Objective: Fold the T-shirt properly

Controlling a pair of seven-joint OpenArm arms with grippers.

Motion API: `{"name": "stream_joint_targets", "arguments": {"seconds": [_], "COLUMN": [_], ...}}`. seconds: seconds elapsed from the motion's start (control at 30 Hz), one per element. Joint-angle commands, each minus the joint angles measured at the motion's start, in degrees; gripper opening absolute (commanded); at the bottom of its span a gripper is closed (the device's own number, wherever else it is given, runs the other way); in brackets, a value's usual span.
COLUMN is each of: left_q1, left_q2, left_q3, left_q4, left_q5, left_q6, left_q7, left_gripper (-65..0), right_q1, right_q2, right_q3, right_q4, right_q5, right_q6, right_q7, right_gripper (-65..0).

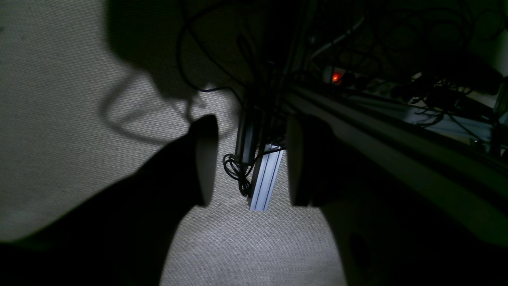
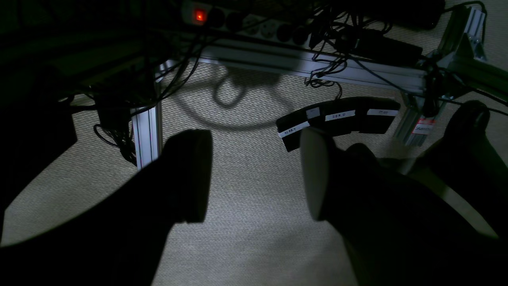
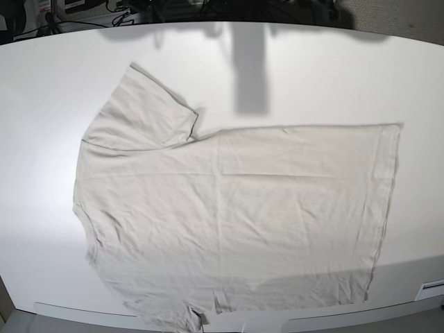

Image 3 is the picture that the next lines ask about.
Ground light beige T-shirt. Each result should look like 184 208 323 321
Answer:
73 65 402 332

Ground black cable bundle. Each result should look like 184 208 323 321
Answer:
20 0 167 37

